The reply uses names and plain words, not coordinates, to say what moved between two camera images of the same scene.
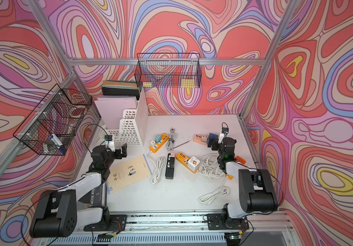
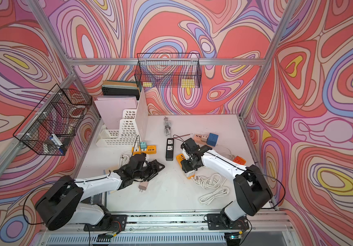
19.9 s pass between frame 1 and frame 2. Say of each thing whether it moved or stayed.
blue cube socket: stayed
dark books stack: stayed
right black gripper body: moved
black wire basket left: stayed
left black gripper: moved
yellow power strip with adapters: moved
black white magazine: stayed
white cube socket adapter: moved
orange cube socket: stayed
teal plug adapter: moved
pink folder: stayed
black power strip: moved
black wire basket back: stayed
